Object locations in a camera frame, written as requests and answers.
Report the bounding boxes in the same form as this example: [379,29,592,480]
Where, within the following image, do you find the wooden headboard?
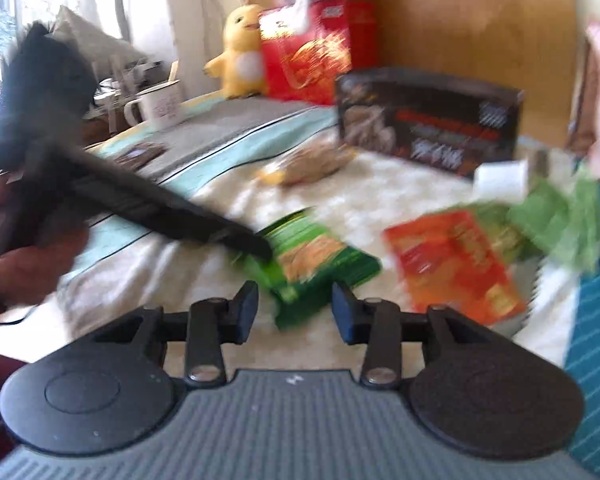
[234,0,581,149]

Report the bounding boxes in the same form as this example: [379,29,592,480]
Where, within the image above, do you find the white paper piece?
[472,160,529,204]

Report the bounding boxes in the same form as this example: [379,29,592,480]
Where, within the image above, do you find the yellow duck plush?
[204,4,266,100]

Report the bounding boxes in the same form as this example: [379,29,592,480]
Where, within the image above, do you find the left hand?
[0,226,88,306]

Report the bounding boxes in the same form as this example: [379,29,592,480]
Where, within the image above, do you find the red gift box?
[260,0,379,105]

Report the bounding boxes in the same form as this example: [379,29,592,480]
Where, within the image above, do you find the patterned bed quilt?
[0,91,581,369]

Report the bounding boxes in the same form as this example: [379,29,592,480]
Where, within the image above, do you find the clear bag brown snacks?
[257,141,358,188]

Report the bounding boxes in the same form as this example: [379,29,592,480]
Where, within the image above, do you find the small dark snack packet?
[112,142,168,172]

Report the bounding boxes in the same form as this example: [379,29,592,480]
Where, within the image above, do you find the black sheep printed box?
[335,67,524,179]

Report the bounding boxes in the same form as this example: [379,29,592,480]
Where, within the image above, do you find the white enamel mug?
[123,79,185,132]

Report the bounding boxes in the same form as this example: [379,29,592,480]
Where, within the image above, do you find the green snack packet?
[236,208,382,330]

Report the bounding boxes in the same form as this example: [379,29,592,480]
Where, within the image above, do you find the red orange snack packet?
[382,210,526,326]

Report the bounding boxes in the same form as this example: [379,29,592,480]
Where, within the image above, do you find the grey pillow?
[52,6,147,80]

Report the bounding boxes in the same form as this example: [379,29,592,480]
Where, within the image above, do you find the light green snack bag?
[451,165,600,275]

